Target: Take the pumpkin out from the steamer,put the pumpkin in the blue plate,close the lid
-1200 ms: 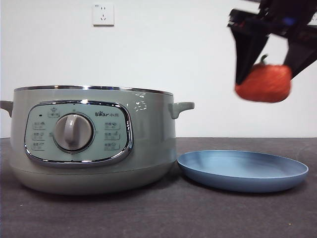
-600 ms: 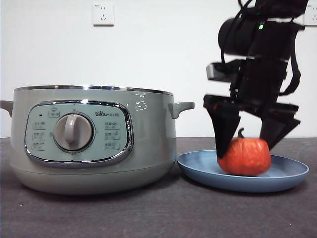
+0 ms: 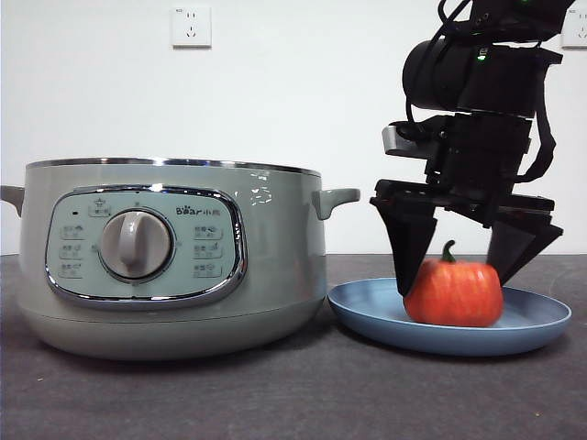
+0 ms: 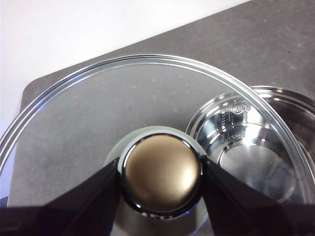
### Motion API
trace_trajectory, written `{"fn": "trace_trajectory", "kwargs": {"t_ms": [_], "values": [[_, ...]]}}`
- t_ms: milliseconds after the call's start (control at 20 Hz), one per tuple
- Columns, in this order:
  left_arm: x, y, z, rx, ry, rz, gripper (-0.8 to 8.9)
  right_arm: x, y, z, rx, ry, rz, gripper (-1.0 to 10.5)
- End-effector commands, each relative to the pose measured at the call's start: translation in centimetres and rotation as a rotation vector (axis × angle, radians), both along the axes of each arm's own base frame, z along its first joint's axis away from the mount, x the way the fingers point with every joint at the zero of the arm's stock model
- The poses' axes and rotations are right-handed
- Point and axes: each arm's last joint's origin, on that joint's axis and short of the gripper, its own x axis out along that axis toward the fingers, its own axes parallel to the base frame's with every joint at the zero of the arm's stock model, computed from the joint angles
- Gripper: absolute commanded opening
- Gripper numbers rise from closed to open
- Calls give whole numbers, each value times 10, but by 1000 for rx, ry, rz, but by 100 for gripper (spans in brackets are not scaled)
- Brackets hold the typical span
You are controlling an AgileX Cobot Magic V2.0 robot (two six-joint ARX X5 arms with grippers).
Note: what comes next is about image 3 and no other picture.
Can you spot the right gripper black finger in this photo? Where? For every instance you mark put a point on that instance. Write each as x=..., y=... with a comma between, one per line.
x=408, y=243
x=516, y=247

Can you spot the orange pumpkin with green stem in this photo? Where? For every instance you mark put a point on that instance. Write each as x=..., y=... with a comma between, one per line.
x=454, y=295

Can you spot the blue plate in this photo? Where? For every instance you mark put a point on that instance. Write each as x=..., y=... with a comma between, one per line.
x=367, y=311

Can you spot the pale green electric steamer pot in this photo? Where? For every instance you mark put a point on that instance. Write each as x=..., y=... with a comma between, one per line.
x=275, y=256

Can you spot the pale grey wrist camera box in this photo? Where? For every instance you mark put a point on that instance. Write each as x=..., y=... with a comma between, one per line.
x=395, y=142

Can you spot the white wall socket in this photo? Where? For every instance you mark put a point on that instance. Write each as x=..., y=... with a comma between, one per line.
x=578, y=39
x=191, y=27

